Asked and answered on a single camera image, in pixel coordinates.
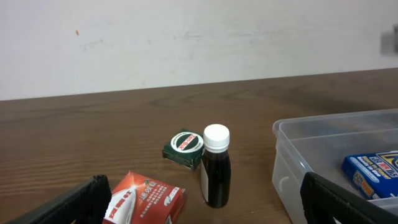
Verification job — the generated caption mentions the clear plastic container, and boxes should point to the clear plastic container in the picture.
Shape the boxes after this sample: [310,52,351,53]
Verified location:
[272,109,397,224]

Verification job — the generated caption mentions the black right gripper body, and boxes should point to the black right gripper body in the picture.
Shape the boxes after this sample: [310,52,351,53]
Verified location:
[380,25,397,56]

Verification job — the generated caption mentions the dark bottle white cap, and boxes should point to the dark bottle white cap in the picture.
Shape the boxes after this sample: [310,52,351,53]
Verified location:
[201,124,231,208]

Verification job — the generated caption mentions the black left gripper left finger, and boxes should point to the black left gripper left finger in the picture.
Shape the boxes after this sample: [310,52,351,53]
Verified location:
[10,175,112,224]

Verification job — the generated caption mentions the green round-label balm box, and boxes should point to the green round-label balm box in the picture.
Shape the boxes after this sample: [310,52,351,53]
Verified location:
[162,129,204,170]

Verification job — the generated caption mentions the red medicine box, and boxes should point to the red medicine box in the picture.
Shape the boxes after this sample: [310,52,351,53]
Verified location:
[103,172,185,224]

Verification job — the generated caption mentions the blue fever patch box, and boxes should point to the blue fever patch box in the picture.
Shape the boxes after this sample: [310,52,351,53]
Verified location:
[341,151,397,200]

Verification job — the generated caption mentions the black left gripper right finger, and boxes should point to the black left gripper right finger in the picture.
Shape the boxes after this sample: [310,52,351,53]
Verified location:
[300,172,397,224]

